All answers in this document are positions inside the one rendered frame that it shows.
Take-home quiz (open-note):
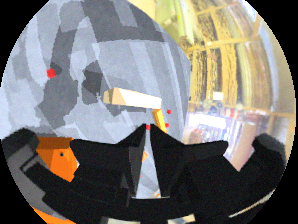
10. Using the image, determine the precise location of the orange flat bar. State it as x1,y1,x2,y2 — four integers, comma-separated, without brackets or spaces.
153,109,166,132

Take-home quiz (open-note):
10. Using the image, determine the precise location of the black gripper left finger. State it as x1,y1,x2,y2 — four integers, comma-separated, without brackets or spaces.
69,124,146,198

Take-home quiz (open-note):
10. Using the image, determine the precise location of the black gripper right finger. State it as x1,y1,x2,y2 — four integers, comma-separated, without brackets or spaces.
150,124,229,197

